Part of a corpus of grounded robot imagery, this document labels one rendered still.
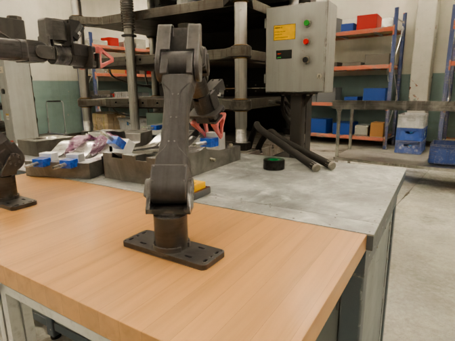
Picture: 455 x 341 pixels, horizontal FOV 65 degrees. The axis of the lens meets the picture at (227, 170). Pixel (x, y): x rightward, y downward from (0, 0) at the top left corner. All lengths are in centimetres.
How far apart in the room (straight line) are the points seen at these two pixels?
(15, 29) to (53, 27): 458
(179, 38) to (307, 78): 103
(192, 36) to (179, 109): 17
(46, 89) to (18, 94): 356
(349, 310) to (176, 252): 47
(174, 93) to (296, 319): 46
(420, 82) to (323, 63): 550
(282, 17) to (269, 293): 147
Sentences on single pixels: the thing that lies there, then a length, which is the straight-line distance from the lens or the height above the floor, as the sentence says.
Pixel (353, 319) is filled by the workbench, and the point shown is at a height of 56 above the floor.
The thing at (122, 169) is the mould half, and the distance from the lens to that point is 123.
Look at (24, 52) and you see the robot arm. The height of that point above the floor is 120.
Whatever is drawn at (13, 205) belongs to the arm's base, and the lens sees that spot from 109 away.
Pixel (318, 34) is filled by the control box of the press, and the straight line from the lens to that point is 178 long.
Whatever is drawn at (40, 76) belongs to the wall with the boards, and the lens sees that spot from 889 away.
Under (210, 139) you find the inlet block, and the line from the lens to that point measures 110.
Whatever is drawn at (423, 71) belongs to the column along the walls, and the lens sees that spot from 719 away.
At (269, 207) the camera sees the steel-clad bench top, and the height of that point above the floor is 80.
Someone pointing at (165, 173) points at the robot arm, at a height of 95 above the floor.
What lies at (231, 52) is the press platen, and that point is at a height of 126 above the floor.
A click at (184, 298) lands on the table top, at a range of 56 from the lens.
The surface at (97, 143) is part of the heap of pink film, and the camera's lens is 146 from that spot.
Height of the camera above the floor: 110
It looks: 13 degrees down
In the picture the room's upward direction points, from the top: 1 degrees counter-clockwise
